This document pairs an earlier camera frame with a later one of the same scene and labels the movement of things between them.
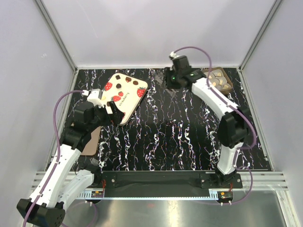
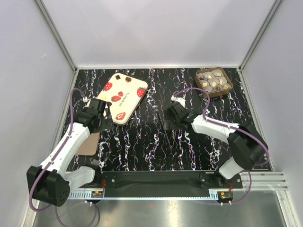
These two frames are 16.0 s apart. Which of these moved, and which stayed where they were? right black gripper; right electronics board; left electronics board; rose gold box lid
Moved: right black gripper
Stayed: left electronics board; right electronics board; rose gold box lid
